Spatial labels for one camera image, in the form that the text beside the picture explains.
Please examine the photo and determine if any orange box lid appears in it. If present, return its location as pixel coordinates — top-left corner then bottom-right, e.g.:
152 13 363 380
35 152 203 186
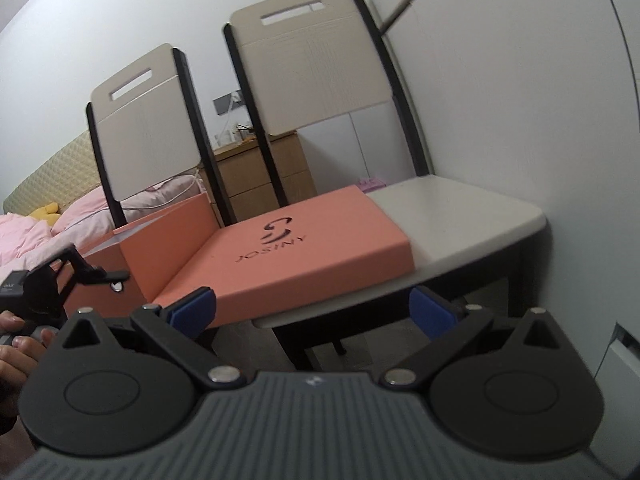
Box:
155 186 416 326

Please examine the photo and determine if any person left hand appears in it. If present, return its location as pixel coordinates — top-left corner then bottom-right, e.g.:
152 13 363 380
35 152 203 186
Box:
0 310 61 436

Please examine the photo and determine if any pink duvet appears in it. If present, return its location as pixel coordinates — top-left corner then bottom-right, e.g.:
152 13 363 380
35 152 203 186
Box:
0 214 52 266

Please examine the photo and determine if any orange open storage box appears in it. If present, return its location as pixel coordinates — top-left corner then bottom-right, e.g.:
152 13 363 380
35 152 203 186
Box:
64 193 219 318

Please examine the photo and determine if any yellow plush toy on bed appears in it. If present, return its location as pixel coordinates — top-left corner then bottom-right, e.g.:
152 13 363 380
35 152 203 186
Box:
29 203 61 226

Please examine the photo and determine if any pink pillow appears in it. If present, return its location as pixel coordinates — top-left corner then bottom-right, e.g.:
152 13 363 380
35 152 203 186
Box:
51 176 204 240

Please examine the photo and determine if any beige quilted headboard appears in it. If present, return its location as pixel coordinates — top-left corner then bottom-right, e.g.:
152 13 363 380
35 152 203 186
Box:
2 131 101 216

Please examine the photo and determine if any pink carton box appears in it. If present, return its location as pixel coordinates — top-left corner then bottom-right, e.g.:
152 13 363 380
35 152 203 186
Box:
357 178 386 193

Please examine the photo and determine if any wooden drawer cabinet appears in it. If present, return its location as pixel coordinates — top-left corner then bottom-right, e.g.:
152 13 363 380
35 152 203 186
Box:
215 131 317 221

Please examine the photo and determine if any left beige chair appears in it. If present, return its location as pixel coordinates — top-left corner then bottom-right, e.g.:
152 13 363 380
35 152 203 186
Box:
86 44 236 228

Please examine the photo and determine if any beige chair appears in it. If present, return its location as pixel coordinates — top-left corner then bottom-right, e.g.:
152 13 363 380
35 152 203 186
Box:
86 44 236 228
222 0 548 361

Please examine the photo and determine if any right beige chair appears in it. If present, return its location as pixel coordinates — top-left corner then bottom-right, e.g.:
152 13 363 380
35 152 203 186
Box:
222 0 548 361

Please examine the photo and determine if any wall power socket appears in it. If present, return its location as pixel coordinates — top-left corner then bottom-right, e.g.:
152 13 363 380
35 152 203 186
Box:
213 90 245 116

